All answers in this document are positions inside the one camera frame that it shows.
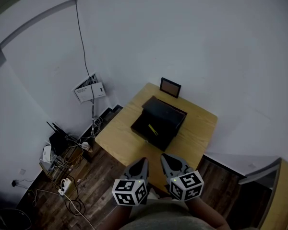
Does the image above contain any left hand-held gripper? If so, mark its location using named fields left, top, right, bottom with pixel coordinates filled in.
left=111, top=157, right=150, bottom=207

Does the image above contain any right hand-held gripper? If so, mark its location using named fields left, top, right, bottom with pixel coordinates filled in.
left=160, top=153, right=205, bottom=202

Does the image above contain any yellow small item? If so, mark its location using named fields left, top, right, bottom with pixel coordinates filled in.
left=147, top=124, right=159, bottom=136

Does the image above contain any dark box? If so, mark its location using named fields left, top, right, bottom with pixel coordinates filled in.
left=130, top=95, right=188, bottom=152

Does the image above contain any person's left forearm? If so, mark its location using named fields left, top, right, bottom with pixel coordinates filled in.
left=101, top=203, right=133, bottom=230

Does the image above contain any person's right forearm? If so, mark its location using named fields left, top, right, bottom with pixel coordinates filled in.
left=185, top=196, right=228, bottom=230

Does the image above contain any person's grey shirt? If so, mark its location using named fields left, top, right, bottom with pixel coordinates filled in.
left=119, top=198, right=218, bottom=230

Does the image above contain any white power strip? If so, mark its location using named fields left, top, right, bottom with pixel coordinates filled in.
left=58, top=177, right=72, bottom=196

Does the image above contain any black router with antennas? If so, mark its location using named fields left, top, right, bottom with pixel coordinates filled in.
left=46, top=121, right=71, bottom=156

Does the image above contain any white modem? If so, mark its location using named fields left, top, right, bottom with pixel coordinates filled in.
left=39, top=145, right=54, bottom=164

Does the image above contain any wooden cabinet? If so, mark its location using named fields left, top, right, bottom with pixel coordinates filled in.
left=258, top=158, right=288, bottom=230

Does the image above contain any black chair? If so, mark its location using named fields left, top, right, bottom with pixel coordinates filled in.
left=0, top=207, right=32, bottom=230

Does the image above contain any tangle of white cables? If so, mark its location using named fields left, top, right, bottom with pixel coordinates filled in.
left=90, top=115, right=103, bottom=139

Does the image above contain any black floor cable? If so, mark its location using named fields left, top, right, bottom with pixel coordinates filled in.
left=63, top=175, right=86, bottom=216

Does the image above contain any dark picture frame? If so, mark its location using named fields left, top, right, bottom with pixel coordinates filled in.
left=159, top=77, right=182, bottom=99

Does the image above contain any white floor cable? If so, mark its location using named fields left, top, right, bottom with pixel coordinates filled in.
left=32, top=188, right=96, bottom=230

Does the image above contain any white wall wiring panel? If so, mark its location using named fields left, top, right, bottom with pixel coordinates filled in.
left=72, top=73, right=107, bottom=104

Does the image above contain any grey wall cable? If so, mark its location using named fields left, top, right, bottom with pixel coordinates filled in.
left=72, top=0, right=96, bottom=105

